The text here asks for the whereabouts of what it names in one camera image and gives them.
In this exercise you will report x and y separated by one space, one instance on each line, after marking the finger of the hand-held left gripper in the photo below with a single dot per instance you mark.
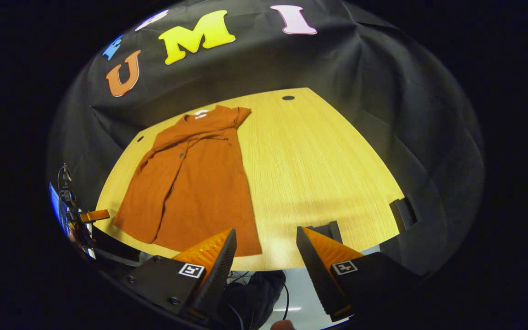
95 216

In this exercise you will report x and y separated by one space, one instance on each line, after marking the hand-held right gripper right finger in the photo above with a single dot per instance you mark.
314 275

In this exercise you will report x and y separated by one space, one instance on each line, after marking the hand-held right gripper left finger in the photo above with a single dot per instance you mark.
220 275

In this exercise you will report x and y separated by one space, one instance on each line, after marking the orange button-up garment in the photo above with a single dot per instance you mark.
200 192

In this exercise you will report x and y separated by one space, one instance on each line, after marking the blue lit panel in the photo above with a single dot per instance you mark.
55 204

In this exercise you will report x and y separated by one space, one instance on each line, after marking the dark bag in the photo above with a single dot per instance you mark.
255 298

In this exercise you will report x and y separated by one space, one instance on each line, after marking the black table edge clamp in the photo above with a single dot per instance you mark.
404 213

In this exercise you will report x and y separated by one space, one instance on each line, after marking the black backdrop cloth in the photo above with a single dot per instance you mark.
383 91

